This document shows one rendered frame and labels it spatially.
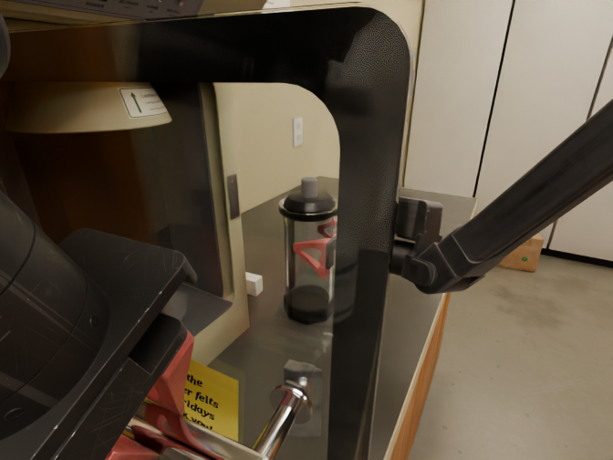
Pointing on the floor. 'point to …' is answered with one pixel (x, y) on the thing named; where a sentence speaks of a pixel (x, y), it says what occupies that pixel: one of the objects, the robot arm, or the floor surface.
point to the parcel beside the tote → (524, 255)
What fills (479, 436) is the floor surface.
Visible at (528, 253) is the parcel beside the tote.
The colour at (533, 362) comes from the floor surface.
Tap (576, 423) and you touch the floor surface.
